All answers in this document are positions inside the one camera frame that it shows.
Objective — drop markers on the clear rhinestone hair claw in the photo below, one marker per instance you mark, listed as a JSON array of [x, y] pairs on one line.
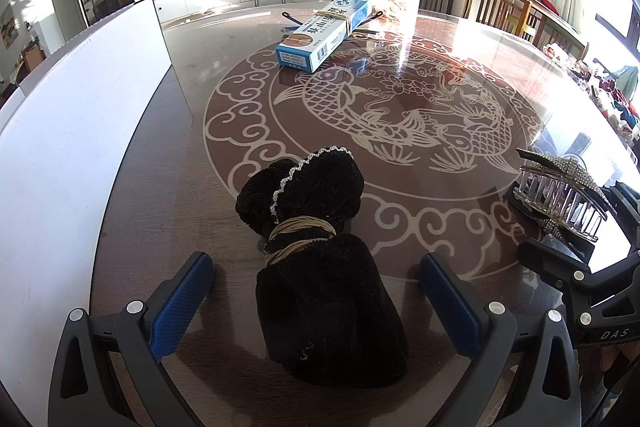
[[560, 202]]

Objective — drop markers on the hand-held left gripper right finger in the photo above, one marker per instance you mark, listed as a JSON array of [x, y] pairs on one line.
[[450, 302]]

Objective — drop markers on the white cardboard storage box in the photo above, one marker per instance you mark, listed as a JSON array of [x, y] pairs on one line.
[[75, 157]]

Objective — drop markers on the dark framed window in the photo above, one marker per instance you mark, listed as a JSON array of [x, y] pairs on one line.
[[622, 17]]

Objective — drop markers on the blue and white carton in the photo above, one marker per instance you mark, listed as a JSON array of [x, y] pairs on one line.
[[320, 32]]

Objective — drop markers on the white door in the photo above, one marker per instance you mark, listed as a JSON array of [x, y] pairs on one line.
[[65, 2]]

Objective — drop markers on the black velvet pearl-trim scrunchie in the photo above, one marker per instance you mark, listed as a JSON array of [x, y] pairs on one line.
[[325, 307]]

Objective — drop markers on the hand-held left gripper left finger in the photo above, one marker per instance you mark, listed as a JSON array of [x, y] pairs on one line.
[[182, 307]]

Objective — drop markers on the framed wall painting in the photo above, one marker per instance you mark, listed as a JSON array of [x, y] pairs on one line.
[[7, 27]]

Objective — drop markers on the wooden slatted chair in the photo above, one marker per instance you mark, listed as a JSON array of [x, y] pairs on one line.
[[555, 32], [480, 2]]

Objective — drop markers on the pile of assorted clutter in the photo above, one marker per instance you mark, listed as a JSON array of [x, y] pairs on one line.
[[610, 92]]

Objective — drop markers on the brown patterned desktop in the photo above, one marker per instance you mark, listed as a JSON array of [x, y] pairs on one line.
[[200, 57]]

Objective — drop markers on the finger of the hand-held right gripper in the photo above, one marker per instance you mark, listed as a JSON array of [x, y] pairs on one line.
[[627, 207], [545, 257]]

